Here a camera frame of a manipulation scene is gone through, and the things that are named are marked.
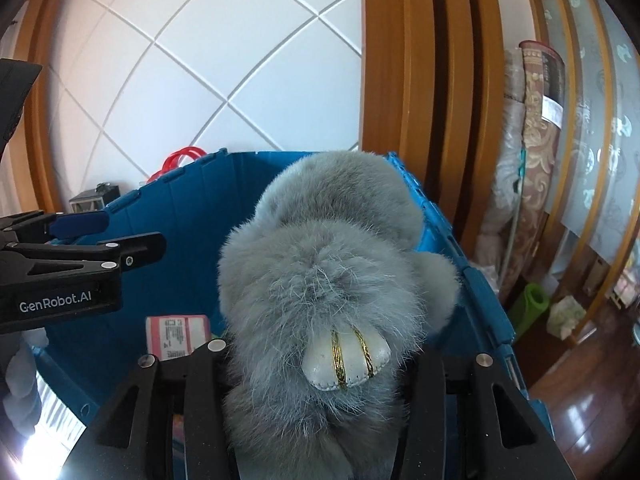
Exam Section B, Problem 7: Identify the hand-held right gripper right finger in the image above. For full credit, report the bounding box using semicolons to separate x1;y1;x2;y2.
390;346;576;480

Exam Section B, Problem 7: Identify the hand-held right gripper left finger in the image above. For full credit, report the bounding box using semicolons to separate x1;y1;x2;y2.
65;339;242;480

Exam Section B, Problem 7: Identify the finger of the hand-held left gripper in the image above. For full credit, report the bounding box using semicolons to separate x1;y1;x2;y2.
0;232;167;277
0;209;110;244

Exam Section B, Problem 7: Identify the blue plastic crate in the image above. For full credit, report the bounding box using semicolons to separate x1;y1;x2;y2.
34;148;555;480

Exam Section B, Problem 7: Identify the grey fluffy plush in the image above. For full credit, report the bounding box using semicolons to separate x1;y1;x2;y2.
216;150;464;480

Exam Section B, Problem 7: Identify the cloth covered desktop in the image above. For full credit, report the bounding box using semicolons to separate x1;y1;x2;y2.
20;375;90;463

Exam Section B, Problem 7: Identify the person's left hand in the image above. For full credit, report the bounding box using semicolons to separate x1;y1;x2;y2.
0;327;49;438

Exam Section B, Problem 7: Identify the black gift box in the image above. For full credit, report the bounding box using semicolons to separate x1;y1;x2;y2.
68;184;122;214

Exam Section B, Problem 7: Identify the pink white box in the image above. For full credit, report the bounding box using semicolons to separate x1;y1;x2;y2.
145;314;212;362

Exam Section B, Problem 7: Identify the red toy suitcase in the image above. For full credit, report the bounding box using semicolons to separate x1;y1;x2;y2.
146;146;207;184

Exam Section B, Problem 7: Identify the green rolled mat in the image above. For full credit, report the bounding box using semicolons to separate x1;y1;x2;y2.
509;282;549;342

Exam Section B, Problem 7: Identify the pale tissue pack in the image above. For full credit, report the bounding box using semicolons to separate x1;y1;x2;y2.
546;294;587;337

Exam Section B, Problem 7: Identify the rolled patterned rug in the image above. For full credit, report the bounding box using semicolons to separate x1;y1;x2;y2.
505;40;567;311

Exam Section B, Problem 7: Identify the frosted glass sliding door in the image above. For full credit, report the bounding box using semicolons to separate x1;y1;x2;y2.
520;0;640;281

